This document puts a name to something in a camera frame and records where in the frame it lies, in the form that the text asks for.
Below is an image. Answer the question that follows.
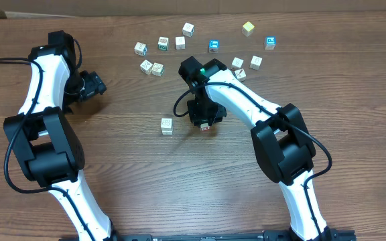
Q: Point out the wooden block red thirteen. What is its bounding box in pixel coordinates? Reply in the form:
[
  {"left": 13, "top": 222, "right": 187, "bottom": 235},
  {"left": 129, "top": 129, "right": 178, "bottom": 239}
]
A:
[{"left": 200, "top": 123, "right": 210, "bottom": 132}]

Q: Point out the wooden block red three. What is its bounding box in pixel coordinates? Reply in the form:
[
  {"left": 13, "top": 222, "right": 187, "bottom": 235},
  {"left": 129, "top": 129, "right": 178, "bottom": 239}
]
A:
[{"left": 161, "top": 118, "right": 174, "bottom": 131}]

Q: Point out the wooden block number four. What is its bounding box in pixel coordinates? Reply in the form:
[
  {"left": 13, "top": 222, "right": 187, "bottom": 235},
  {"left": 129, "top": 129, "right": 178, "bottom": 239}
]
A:
[{"left": 234, "top": 68, "right": 246, "bottom": 82}]

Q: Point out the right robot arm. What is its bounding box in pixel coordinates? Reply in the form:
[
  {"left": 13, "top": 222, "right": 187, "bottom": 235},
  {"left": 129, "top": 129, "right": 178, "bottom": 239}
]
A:
[{"left": 178, "top": 56, "right": 331, "bottom": 240}]

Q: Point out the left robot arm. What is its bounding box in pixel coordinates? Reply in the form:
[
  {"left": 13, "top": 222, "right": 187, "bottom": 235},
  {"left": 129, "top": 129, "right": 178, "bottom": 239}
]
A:
[{"left": 0, "top": 30, "right": 117, "bottom": 240}]

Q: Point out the wooden block yellow edge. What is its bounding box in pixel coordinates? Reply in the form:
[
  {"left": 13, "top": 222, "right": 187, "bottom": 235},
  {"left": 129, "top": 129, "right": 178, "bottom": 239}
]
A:
[{"left": 140, "top": 60, "right": 153, "bottom": 75}]

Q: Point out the wooden block yellow side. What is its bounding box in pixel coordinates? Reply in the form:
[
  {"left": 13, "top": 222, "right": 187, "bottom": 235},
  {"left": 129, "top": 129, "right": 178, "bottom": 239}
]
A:
[{"left": 231, "top": 57, "right": 244, "bottom": 70}]

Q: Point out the wooden block blue side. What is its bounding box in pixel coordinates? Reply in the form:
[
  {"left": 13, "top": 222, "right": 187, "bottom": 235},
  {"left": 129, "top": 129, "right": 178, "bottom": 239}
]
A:
[{"left": 134, "top": 42, "right": 147, "bottom": 56}]

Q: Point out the wooden block green edge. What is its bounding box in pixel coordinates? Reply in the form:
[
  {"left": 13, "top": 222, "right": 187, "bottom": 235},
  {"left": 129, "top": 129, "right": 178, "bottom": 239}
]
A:
[{"left": 151, "top": 62, "right": 164, "bottom": 77}]

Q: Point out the blue top wooden block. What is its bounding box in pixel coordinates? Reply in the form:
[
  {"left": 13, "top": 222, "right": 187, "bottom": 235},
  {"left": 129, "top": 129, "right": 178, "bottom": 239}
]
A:
[{"left": 208, "top": 39, "right": 220, "bottom": 53}]

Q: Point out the plain wooden block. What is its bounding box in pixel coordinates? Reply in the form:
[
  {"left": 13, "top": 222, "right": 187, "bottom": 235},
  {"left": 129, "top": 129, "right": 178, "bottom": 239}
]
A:
[{"left": 175, "top": 36, "right": 186, "bottom": 50}]

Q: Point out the wooden block blue H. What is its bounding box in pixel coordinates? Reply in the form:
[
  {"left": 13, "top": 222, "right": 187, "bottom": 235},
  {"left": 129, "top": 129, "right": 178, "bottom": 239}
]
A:
[{"left": 249, "top": 56, "right": 263, "bottom": 70}]

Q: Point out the wooden block green letter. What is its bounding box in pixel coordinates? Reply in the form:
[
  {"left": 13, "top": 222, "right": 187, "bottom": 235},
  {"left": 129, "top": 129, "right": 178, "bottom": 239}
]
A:
[{"left": 157, "top": 37, "right": 169, "bottom": 51}]

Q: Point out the wooden block far top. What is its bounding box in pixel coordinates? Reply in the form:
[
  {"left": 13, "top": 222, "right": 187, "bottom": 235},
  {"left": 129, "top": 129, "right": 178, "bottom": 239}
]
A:
[{"left": 182, "top": 22, "right": 194, "bottom": 37}]

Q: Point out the yellow top wooden block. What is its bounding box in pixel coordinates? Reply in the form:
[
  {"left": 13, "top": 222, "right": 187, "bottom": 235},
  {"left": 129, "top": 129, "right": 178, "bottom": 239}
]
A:
[{"left": 242, "top": 21, "right": 255, "bottom": 37}]

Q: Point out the blue top block right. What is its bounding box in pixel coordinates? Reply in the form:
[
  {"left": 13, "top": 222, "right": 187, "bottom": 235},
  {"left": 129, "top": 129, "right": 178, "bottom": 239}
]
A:
[{"left": 265, "top": 36, "right": 276, "bottom": 50}]

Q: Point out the cardboard backdrop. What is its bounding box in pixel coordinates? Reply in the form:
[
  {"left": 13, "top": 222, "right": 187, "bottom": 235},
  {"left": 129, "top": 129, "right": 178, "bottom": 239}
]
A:
[{"left": 0, "top": 0, "right": 386, "bottom": 18}]

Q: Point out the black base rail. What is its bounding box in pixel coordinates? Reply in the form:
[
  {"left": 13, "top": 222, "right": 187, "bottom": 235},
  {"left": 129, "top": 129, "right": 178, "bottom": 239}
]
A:
[{"left": 58, "top": 229, "right": 357, "bottom": 241}]

